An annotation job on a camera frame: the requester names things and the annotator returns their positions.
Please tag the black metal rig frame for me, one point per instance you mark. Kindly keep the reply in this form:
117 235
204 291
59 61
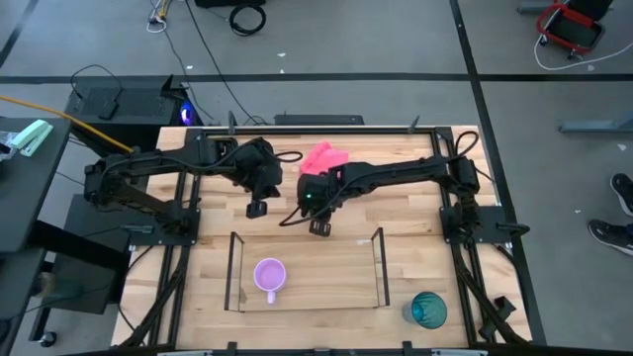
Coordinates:
306 131

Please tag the black side table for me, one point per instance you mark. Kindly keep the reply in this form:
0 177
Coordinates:
29 188

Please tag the small black device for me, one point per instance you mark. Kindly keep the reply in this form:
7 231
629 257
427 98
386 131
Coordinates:
108 110

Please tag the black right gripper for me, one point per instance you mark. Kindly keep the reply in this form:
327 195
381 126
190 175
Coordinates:
319 193

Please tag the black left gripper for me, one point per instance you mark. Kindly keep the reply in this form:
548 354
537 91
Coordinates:
257 165

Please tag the black power strip bar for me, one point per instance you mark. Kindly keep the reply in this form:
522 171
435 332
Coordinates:
319 119

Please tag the pink cloth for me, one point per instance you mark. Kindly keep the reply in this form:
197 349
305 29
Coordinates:
321 157

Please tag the black computer tower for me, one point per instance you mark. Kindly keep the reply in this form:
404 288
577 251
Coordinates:
138 104

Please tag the clear acrylic tray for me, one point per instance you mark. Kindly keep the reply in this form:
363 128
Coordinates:
316 292

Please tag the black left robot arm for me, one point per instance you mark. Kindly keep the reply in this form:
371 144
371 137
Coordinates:
143 165

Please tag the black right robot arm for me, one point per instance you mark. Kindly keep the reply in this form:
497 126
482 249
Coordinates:
395 170

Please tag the small pink plastic mug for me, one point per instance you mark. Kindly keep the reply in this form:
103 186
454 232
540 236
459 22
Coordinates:
269 275

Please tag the mint green stapler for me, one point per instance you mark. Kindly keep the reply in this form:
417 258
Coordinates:
32 136

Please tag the teal faceted plastic tumbler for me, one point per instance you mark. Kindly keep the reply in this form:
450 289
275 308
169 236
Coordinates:
427 310

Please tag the black lower cart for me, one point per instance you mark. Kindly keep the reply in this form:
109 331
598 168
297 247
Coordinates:
84 277

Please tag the red and black tool case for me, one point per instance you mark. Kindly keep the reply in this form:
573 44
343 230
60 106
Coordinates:
546 15

